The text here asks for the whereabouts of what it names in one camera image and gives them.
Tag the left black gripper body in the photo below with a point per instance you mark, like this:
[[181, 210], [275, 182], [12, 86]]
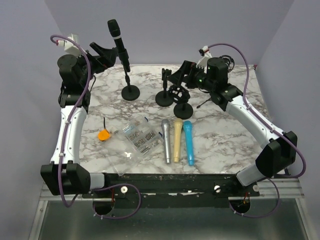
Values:
[[95, 66]]

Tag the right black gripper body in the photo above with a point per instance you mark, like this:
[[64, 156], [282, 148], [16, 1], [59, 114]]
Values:
[[198, 79]]

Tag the black round-base stand with clip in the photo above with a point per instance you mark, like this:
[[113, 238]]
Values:
[[162, 98]]

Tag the black microphone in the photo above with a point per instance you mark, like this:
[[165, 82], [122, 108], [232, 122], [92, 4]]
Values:
[[115, 32]]

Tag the black shock-mount mic stand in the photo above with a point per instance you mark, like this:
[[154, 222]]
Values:
[[182, 105]]

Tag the black tripod shock-mount stand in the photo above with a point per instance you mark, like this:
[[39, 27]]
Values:
[[217, 80]]

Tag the black round-base mic stand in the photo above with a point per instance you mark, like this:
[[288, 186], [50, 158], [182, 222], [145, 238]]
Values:
[[129, 92]]

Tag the cream microphone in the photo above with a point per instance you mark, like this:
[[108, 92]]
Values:
[[178, 125]]

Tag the blue microphone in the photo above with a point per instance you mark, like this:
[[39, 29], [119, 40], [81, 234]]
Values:
[[187, 128]]

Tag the silver microphone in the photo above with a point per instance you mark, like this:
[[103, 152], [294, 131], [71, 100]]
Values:
[[165, 126]]

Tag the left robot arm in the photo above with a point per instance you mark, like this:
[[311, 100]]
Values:
[[64, 174]]

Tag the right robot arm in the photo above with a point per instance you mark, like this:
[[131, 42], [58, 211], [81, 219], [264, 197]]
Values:
[[278, 147]]

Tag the orange plastic piece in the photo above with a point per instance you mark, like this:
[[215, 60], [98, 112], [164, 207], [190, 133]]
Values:
[[103, 135]]

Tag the clear plastic screw box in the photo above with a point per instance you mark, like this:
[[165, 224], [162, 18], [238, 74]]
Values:
[[137, 141]]

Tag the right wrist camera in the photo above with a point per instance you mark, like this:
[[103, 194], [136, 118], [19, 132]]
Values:
[[205, 56]]

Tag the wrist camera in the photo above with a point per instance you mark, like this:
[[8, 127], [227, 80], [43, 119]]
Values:
[[69, 47], [205, 56]]

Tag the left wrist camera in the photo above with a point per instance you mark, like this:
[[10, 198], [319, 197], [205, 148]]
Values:
[[69, 47]]

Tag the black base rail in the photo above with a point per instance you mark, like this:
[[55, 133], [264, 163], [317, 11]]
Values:
[[172, 190]]

